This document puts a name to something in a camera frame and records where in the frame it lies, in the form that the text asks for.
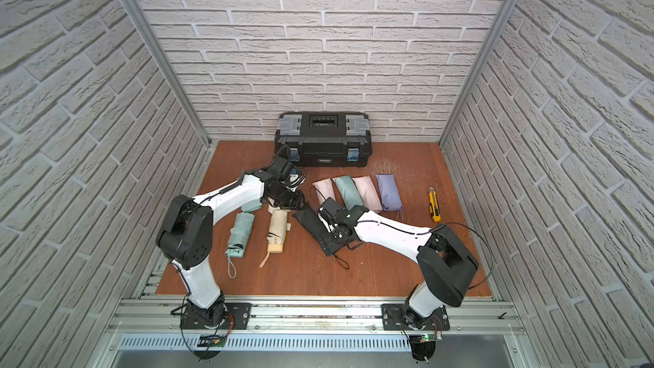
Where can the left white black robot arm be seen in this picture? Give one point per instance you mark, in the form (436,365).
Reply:
(186,236)

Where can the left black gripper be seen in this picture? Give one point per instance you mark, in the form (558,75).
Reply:
(289,199)

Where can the lavender sleeved umbrella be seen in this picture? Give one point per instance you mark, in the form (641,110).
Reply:
(389,192)

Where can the cream sleeved umbrella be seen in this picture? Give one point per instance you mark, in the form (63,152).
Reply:
(276,235)

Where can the yellow utility knife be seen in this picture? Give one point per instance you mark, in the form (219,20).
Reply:
(434,206)

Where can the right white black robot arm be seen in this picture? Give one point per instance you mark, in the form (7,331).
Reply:
(447,265)

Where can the light pink sleeved umbrella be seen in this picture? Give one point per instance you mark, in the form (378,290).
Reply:
(368,194)

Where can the black sleeved umbrella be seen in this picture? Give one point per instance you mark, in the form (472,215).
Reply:
(311,225)

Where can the black plastic toolbox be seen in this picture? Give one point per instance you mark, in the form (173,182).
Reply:
(324,139)

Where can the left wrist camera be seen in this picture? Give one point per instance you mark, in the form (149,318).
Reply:
(284,170)

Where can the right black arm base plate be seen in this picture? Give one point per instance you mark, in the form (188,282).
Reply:
(397,317)

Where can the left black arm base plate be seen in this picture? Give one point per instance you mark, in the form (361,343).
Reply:
(235,317)

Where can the aluminium mounting rail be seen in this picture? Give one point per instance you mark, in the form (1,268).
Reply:
(299,323)

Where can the mint green sleeved umbrella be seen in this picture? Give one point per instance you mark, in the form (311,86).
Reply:
(348,191)

